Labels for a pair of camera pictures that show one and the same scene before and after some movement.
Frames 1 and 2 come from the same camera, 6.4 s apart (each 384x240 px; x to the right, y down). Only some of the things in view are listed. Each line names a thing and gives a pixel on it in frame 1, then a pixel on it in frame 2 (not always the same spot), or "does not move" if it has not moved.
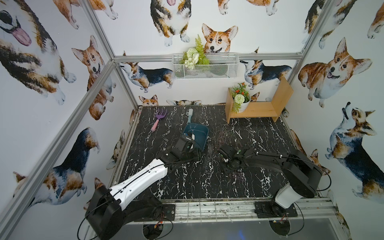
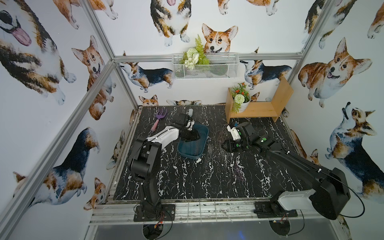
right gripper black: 225,159 to 233,144
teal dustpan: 200,132 does not move
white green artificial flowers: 194,56 does not move
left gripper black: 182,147 to 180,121
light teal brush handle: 190,114 does not move
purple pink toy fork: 158,116 does not move
